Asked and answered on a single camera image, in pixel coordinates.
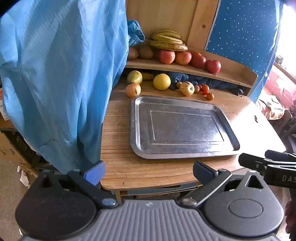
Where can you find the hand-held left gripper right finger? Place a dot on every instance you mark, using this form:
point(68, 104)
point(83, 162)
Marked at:
point(203, 172)

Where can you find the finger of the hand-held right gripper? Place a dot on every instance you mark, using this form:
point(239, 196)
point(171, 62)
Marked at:
point(279, 154)
point(253, 162)

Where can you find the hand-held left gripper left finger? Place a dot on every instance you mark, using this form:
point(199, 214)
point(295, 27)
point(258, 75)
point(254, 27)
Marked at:
point(96, 172)

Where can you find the metal tray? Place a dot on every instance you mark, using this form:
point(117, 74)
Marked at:
point(182, 129)

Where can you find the striped pepino melon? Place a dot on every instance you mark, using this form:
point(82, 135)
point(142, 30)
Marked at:
point(187, 88)

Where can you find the orange persimmon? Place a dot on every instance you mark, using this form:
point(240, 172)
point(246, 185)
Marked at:
point(133, 90)

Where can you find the yellow round citrus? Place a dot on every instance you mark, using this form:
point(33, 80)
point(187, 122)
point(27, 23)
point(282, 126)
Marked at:
point(161, 81)

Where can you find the yellow green pear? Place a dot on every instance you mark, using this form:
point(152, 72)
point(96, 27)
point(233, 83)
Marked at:
point(134, 77)

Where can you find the person's right hand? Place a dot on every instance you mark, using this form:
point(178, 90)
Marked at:
point(291, 215)

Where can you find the orange patterned cloth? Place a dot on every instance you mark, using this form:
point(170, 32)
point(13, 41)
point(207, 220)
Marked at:
point(270, 111)

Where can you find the white paper scrap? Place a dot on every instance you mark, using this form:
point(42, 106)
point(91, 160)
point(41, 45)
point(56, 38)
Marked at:
point(24, 179)

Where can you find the small brown round fruit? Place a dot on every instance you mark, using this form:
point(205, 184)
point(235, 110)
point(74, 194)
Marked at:
point(179, 85)
point(196, 88)

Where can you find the cardboard box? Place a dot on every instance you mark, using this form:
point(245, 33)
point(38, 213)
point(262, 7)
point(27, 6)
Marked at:
point(11, 146)

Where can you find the dark blue quilted cloth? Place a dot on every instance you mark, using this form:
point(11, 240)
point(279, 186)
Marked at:
point(208, 81)

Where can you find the wooden shelf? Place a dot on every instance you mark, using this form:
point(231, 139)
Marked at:
point(229, 69)

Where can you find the red apple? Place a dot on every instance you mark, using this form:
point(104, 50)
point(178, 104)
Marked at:
point(198, 60)
point(166, 57)
point(183, 58)
point(213, 66)

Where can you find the light blue coat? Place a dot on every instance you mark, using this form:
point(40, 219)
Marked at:
point(57, 69)

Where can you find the brown kiwi fruit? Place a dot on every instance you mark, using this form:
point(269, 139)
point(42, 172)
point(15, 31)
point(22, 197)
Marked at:
point(146, 52)
point(132, 53)

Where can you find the blue dotted board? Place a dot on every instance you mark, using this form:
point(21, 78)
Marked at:
point(245, 34)

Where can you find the large brown spotted banana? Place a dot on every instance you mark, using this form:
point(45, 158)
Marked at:
point(172, 46)

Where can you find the blue plastic bag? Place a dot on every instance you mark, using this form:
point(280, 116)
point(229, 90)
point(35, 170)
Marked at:
point(135, 32)

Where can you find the green yellow banana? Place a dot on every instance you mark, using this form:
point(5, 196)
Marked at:
point(165, 32)

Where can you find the wooden back panel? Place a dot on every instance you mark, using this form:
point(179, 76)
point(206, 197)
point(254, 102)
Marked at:
point(161, 16)

